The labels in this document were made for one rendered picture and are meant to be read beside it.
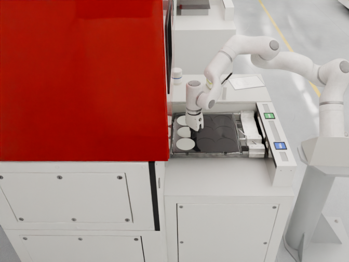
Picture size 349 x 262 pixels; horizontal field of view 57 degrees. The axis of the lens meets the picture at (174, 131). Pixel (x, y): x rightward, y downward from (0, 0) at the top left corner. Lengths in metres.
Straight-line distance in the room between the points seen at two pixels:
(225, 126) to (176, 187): 0.49
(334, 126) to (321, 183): 0.34
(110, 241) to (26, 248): 0.40
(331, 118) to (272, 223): 0.62
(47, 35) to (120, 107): 0.29
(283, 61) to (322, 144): 0.47
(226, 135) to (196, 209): 0.44
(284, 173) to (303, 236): 0.80
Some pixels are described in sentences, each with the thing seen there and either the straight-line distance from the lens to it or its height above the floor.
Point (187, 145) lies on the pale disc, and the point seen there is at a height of 0.90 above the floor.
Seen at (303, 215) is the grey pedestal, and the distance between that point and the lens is 2.21.
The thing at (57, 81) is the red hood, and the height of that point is 1.55.
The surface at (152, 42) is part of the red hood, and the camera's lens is 0.92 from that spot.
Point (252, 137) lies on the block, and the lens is 1.80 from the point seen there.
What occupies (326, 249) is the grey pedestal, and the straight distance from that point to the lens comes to 2.56.
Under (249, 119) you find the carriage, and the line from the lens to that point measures 1.99.
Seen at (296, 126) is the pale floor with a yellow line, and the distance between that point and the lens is 3.55.
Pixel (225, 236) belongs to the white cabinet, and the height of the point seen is 0.49.
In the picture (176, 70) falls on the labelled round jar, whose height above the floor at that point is 1.06.
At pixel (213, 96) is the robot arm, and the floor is 1.20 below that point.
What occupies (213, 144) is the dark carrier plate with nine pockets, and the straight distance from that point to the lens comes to 1.74.
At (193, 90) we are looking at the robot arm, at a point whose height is 1.22.
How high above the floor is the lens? 2.01
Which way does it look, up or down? 37 degrees down
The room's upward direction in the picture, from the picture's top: 2 degrees counter-clockwise
